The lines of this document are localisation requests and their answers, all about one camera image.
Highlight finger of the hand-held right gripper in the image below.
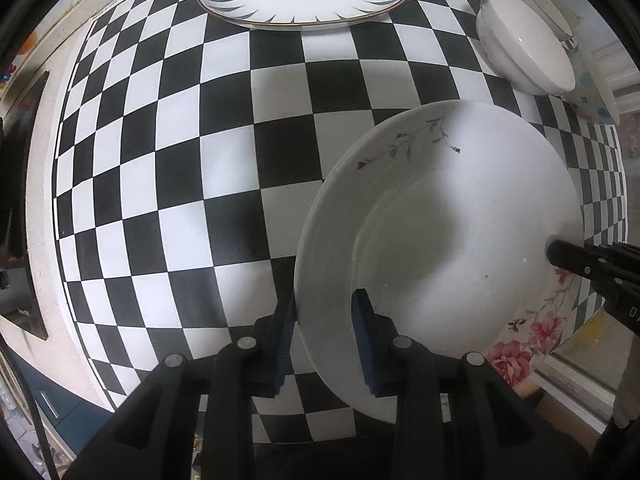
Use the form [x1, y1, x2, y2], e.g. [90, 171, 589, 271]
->
[546, 239, 640, 306]

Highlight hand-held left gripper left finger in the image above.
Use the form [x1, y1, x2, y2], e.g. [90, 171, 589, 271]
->
[65, 292, 301, 480]

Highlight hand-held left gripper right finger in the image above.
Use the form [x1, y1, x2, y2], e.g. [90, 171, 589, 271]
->
[350, 287, 591, 480]

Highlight white plate pink flower print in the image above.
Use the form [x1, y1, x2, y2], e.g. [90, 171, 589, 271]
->
[487, 260, 582, 391]

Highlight white plate thin branch print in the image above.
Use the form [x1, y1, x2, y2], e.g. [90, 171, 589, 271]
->
[293, 100, 584, 428]

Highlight white bowl blue pattern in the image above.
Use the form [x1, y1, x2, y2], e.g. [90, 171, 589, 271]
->
[560, 40, 623, 126]

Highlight plain white bowl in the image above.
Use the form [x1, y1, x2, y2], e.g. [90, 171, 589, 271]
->
[475, 0, 577, 96]

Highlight black white checkered mat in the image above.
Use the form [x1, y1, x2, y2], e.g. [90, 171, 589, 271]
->
[50, 0, 628, 446]

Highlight black cable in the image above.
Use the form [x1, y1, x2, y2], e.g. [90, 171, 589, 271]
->
[0, 332, 58, 480]

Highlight colourful wall stickers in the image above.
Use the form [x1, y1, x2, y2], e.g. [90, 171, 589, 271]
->
[0, 27, 41, 96]

